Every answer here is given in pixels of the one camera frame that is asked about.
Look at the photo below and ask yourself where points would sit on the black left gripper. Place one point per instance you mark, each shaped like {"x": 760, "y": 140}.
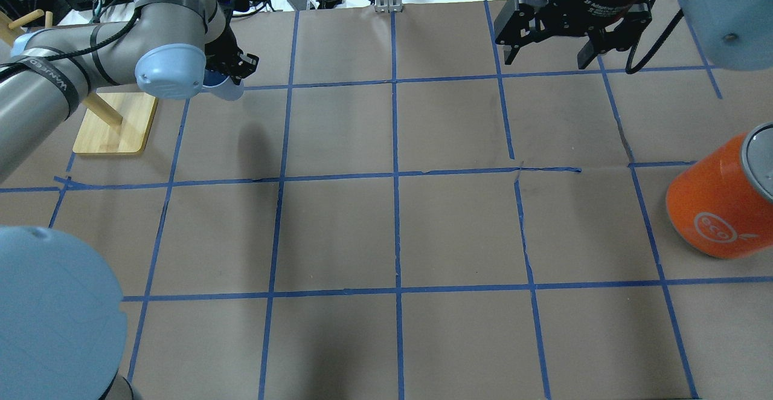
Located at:
{"x": 227, "y": 49}

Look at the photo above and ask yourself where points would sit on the light blue plastic cup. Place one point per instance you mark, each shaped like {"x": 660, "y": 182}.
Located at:
{"x": 222, "y": 86}

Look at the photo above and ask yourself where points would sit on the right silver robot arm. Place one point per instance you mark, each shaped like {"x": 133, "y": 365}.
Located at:
{"x": 384, "y": 220}

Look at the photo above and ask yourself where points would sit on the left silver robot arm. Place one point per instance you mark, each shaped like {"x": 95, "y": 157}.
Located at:
{"x": 171, "y": 49}

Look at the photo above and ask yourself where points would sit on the wooden cup rack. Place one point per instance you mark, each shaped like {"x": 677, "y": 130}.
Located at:
{"x": 115, "y": 123}

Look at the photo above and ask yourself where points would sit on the orange can with grey lid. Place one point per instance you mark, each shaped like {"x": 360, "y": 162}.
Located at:
{"x": 722, "y": 205}

